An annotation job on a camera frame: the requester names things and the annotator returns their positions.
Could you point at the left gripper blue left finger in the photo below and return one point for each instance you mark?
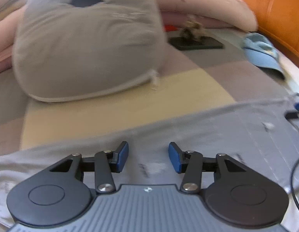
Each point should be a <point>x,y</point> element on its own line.
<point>107,162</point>

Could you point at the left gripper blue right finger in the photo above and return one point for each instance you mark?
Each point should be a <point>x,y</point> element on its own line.
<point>189,163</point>

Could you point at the grey striped pants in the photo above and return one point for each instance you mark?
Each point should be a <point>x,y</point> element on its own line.
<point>255,133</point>

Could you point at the blue baseball cap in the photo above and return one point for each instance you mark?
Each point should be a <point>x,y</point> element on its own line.
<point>261,53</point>

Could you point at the wooden headboard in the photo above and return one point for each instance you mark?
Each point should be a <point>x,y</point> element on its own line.
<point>279,20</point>

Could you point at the black phone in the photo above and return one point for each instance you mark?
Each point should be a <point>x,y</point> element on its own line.
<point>184,44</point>

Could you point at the grey cat face cushion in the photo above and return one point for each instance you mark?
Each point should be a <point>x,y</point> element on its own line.
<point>69,50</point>

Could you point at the red object under quilt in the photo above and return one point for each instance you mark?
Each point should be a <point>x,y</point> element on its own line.
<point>171,28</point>

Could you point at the pink folded quilt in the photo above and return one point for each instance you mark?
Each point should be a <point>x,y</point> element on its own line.
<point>211,13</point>

